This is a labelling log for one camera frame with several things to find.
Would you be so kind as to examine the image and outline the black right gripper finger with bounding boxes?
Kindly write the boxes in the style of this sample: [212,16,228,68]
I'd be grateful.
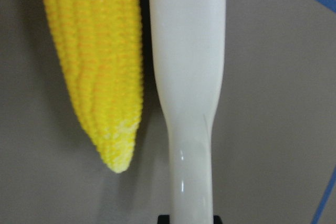
[157,215,170,224]

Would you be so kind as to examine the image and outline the beige hand brush black bristles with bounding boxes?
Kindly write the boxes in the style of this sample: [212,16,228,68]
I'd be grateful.
[149,0,226,223]

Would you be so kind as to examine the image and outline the yellow toy corn cob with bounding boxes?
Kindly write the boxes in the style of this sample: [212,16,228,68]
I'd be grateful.
[43,0,143,173]

